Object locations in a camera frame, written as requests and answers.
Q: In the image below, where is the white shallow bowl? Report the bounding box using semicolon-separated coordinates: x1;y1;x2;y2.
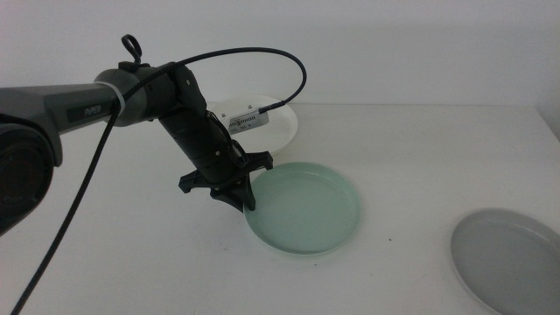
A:
206;94;299;155

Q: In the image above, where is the grey shallow bowl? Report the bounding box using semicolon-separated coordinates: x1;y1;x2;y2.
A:
450;207;560;315

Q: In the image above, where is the green shallow bowl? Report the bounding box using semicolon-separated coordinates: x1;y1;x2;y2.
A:
243;161;362;256

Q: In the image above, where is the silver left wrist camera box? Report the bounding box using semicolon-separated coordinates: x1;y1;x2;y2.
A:
227;108;270;136

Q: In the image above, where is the white cable tie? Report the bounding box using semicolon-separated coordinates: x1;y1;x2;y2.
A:
94;80;127;116

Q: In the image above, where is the black strap loop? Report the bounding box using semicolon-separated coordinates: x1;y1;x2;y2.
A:
121;33;144;67

